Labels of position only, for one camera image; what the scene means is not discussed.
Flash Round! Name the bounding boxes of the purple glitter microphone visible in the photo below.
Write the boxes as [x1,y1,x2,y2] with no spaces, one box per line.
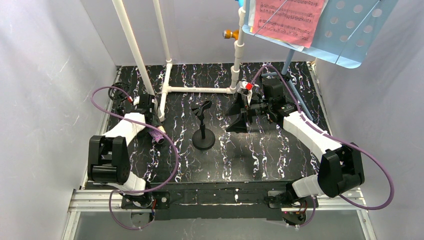
[148,130,165,145]

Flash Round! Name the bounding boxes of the white PVC pipe frame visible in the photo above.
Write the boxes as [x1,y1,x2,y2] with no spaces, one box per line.
[111,0,248,123]

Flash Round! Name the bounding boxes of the purple cable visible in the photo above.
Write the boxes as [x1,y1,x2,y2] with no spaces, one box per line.
[250,64,395,228]
[91,86,180,231]

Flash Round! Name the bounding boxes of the black round-base microphone stand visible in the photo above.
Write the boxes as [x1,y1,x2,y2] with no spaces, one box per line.
[191,100,216,150]

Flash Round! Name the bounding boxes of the pink microphone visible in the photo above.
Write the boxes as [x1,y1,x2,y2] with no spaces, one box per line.
[157,125,166,133]

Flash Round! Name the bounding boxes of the orange knob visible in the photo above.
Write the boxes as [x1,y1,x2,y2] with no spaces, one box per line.
[222,29,239,40]

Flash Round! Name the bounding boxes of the blue music stand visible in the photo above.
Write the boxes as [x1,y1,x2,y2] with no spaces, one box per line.
[246,0,400,122]

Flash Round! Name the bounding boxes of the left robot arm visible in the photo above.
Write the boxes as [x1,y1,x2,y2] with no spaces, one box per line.
[87,94,165,196]

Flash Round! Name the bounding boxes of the pink sheet music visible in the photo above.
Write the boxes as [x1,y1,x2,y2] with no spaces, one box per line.
[248,0,328,50]

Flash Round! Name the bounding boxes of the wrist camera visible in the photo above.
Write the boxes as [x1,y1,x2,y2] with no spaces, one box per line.
[236,80,254,106]
[127,96,140,106]

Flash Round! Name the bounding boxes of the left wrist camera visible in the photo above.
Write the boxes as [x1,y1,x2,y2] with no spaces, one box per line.
[127,96,140,106]

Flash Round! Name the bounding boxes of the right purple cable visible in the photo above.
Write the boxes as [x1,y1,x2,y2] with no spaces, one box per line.
[250,64,395,228]

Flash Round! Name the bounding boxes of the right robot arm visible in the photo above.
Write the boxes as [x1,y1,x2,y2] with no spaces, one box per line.
[226,81,365,203]

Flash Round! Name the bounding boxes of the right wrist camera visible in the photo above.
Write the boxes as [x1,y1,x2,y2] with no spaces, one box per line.
[236,80,254,106]

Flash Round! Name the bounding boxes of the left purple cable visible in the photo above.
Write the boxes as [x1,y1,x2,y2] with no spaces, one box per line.
[91,86,180,231]

